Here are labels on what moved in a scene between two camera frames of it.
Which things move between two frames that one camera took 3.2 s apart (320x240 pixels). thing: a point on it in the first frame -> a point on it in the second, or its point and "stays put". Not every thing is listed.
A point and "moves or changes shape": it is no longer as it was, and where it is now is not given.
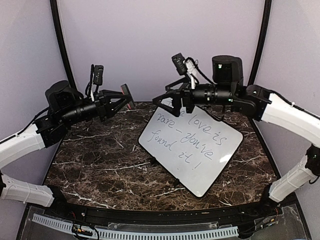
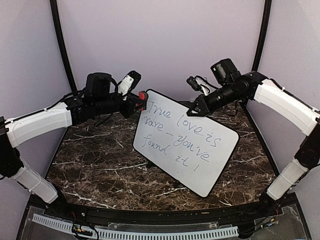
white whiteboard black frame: (193, 148) moves or changes shape
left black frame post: (55, 17) stays put
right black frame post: (267, 9) stays put
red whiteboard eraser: (126, 91) moves or changes shape
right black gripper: (183, 90) -> (204, 107)
